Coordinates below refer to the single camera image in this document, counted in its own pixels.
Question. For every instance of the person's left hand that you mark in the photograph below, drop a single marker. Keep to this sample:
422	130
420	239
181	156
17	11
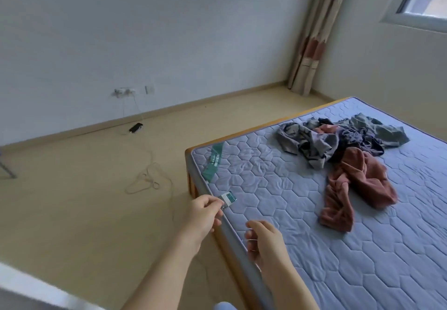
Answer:
202	212

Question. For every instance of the person's right hand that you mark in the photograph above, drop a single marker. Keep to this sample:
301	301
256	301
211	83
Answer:
265	243

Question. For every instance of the grey printed t-shirt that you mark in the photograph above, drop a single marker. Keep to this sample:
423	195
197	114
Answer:
307	146

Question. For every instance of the pink red garment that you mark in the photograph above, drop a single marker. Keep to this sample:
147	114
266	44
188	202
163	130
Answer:
363	177

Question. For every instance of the blue quilted mattress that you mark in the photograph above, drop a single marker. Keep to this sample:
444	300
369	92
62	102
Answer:
391	250

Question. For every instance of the pink pajama shirt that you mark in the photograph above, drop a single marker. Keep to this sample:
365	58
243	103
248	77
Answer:
327	130

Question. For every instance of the dark purple garment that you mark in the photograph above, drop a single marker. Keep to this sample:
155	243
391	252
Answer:
356	139

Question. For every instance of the grey button-up shirt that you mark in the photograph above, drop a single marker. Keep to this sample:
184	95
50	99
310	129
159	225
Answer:
384	133

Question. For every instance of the white wardrobe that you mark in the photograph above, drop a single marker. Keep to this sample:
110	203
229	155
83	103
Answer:
28	289

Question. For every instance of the person's left forearm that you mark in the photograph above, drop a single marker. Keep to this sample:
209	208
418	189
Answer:
164	278

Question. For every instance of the person's right forearm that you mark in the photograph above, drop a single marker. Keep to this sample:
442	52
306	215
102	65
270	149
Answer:
290	289

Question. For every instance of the person's dark trouser leg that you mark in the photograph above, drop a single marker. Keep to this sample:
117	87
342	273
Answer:
225	306

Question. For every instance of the black charger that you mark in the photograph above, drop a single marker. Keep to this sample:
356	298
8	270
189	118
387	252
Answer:
135	127

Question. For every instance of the white power socket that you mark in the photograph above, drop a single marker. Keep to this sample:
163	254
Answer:
149	89
123	92

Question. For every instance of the patterned curtain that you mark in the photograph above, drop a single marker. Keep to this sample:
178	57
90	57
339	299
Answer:
318	34

